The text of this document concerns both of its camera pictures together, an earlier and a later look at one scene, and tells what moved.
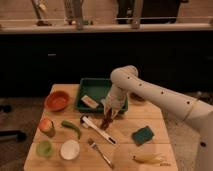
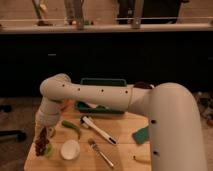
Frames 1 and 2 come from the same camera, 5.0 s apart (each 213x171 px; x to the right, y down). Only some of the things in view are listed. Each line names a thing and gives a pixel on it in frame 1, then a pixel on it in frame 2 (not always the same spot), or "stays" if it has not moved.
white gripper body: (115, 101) → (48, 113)
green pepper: (68, 124) stays
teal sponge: (142, 135) stays
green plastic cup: (44, 148) stays
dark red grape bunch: (108, 118) → (42, 141)
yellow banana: (149, 158) stays
